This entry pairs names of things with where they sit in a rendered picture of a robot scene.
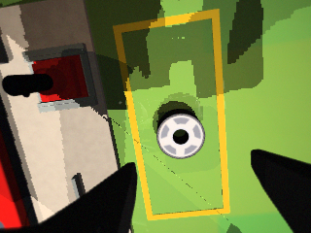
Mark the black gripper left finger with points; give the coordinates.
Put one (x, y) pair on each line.
(106, 208)

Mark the yellow rectangular outline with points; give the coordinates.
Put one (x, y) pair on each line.
(152, 23)

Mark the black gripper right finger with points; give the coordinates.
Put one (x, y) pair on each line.
(287, 183)

